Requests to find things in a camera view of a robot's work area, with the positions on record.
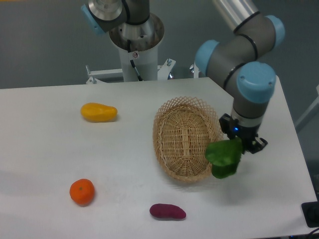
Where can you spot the purple sweet potato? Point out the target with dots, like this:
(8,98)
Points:
(167,212)

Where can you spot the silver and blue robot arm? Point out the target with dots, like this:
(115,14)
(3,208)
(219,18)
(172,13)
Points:
(234,66)

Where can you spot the woven wicker basket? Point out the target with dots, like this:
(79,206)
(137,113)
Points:
(183,128)

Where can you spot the green bok choy vegetable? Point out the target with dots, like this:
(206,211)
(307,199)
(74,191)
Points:
(224,156)

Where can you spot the black device at table edge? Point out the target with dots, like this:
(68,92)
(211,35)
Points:
(311,213)

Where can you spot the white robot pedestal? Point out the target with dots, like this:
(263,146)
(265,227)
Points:
(138,48)

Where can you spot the yellow mango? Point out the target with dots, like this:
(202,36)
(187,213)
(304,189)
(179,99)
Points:
(95,112)

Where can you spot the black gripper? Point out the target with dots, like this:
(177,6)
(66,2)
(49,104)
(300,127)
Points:
(248,135)

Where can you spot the white metal frame leg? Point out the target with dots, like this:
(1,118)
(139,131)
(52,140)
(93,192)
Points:
(308,114)

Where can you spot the orange tangerine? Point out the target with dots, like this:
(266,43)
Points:
(82,192)

